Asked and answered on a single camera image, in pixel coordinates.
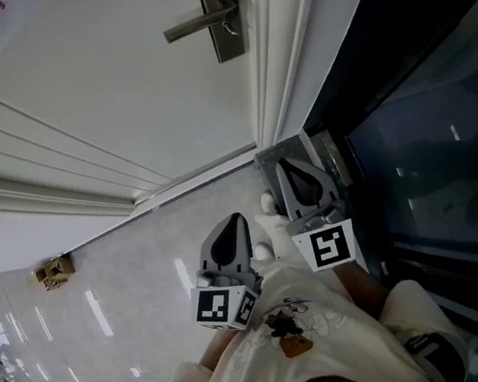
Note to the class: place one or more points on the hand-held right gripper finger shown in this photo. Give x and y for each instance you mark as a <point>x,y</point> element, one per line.
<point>327,185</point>
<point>288,199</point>

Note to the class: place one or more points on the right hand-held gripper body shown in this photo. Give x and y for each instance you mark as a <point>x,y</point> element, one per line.
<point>327,246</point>

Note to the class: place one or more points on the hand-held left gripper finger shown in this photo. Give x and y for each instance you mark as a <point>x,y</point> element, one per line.
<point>208,251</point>
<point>246,246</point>

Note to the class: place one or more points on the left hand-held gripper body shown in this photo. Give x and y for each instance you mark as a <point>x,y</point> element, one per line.
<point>212,306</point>

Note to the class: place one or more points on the person's left forearm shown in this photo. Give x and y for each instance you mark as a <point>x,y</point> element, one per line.
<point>218,348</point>

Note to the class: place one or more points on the person's right forearm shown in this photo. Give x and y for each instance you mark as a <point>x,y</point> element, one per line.
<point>363,289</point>

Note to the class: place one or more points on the metal door lock plate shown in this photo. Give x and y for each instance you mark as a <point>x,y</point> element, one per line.
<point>230,49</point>

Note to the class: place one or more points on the white door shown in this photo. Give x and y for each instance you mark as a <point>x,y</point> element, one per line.
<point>121,92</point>

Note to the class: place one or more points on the person's white shoe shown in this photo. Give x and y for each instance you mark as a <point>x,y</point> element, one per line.
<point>268,203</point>
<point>262,251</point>

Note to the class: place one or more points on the person's white trousers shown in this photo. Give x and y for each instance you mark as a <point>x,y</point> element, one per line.
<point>275,233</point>

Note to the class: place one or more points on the metal floor plate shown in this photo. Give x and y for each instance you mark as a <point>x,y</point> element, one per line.
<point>267,160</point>

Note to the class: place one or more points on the cream cartoon print shirt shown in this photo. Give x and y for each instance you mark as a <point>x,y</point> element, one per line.
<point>329,348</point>

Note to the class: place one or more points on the dark glass partition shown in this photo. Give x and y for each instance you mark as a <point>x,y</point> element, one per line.
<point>430,117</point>

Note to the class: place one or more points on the black sleeve armband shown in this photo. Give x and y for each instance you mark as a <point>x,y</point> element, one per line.
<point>435,354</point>

